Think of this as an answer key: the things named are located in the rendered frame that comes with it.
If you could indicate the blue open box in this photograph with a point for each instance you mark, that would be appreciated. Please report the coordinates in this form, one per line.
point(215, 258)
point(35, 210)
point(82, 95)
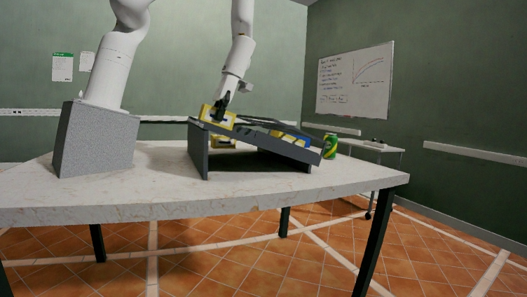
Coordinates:
point(307, 140)

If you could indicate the yellow butter carton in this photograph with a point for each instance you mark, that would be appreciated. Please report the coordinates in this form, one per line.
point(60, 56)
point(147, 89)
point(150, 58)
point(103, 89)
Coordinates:
point(219, 141)
point(286, 137)
point(207, 113)

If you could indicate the green and yellow drink can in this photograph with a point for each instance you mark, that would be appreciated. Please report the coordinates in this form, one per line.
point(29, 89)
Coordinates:
point(330, 150)

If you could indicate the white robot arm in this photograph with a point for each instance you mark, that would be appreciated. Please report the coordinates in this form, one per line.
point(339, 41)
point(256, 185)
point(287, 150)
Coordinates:
point(116, 51)

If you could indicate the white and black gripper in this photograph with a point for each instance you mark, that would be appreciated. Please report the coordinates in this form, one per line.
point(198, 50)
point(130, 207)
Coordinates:
point(226, 89)

